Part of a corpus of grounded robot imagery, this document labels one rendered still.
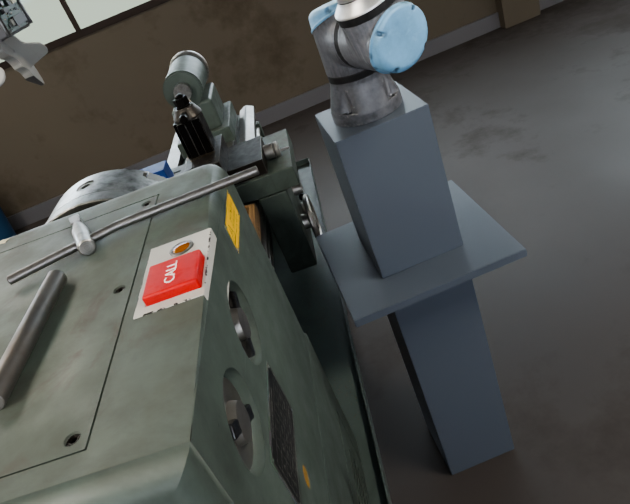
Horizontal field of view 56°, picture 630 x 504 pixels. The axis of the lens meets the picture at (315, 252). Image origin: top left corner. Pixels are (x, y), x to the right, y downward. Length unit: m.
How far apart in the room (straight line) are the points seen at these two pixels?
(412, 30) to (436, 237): 0.48
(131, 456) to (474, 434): 1.42
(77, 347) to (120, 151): 4.37
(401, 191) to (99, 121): 3.84
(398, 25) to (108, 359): 0.73
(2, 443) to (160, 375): 0.14
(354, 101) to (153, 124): 3.74
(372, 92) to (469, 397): 0.88
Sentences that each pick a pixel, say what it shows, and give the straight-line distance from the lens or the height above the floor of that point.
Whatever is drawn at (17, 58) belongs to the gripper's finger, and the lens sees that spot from 1.00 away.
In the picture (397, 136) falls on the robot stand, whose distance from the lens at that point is 1.23.
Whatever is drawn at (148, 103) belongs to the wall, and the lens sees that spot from 4.84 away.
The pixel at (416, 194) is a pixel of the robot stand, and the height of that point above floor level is 0.92.
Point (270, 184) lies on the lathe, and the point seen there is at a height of 0.90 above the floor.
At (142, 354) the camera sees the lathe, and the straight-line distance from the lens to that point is 0.56.
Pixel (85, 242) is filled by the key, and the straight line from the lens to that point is 0.79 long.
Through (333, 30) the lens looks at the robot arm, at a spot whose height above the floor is 1.29.
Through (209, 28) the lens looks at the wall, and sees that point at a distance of 4.73.
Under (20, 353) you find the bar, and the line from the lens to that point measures 0.65.
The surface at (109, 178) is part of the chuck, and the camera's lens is 1.11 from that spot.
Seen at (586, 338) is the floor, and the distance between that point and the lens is 2.20.
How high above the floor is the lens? 1.55
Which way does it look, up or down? 31 degrees down
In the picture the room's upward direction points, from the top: 23 degrees counter-clockwise
